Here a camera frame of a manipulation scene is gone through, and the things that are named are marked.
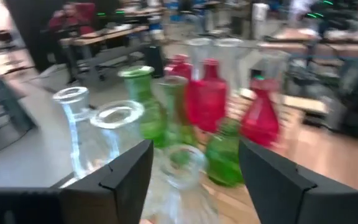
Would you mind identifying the clear smooth carafe vase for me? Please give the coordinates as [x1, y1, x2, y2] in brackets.
[186, 37, 213, 78]
[213, 37, 245, 94]

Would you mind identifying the person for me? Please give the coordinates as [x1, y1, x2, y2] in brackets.
[48, 1, 98, 35]

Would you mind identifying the green round embossed glass vase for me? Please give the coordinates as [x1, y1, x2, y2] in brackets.
[117, 65, 167, 149]

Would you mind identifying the white cylinder container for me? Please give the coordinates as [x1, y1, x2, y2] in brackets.
[252, 2, 270, 23]

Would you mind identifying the small green ribbed vase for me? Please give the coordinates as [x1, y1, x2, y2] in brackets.
[204, 118, 245, 187]

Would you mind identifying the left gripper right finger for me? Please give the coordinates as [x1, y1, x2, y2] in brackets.
[238, 138, 358, 224]

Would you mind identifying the grey blue table frame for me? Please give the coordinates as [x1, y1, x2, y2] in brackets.
[0, 70, 37, 134]

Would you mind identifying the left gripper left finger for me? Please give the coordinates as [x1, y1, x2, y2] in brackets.
[0, 139, 154, 224]

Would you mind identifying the clear bulbous ribbed glass vase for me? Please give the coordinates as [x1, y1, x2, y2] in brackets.
[52, 86, 117, 181]

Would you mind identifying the black floor bin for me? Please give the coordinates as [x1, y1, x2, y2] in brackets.
[144, 43, 165, 78]

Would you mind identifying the background wooden workbench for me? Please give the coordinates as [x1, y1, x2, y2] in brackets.
[59, 24, 150, 85]

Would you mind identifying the clear twisted glass vase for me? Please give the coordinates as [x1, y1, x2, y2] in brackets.
[88, 99, 145, 175]

